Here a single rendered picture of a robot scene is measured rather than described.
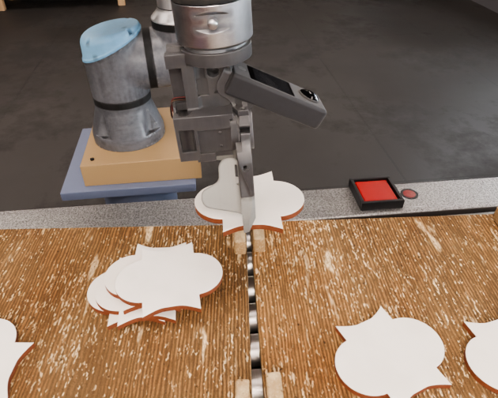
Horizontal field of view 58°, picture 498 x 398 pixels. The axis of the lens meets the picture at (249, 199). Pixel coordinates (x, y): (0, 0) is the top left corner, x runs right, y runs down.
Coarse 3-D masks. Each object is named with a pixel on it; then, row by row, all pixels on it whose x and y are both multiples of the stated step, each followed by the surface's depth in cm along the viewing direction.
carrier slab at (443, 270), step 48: (288, 240) 68; (336, 240) 68; (384, 240) 68; (432, 240) 68; (480, 240) 68; (288, 288) 61; (336, 288) 61; (384, 288) 61; (432, 288) 61; (480, 288) 61; (288, 336) 55; (336, 336) 55; (288, 384) 50; (336, 384) 50; (480, 384) 50
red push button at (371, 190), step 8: (360, 184) 81; (368, 184) 81; (376, 184) 81; (384, 184) 81; (360, 192) 79; (368, 192) 79; (376, 192) 79; (384, 192) 79; (392, 192) 79; (368, 200) 77; (376, 200) 77
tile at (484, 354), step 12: (468, 324) 55; (480, 324) 55; (492, 324) 55; (480, 336) 54; (492, 336) 54; (468, 348) 52; (480, 348) 52; (492, 348) 52; (468, 360) 51; (480, 360) 51; (492, 360) 51; (480, 372) 50; (492, 372) 50; (492, 384) 49
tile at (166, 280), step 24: (144, 264) 60; (168, 264) 60; (192, 264) 60; (216, 264) 60; (120, 288) 56; (144, 288) 56; (168, 288) 56; (192, 288) 56; (216, 288) 57; (144, 312) 53
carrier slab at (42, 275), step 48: (0, 240) 68; (48, 240) 68; (96, 240) 68; (144, 240) 68; (192, 240) 68; (0, 288) 61; (48, 288) 61; (240, 288) 61; (48, 336) 55; (96, 336) 55; (144, 336) 55; (192, 336) 55; (240, 336) 55; (48, 384) 50; (96, 384) 50; (144, 384) 50; (192, 384) 50
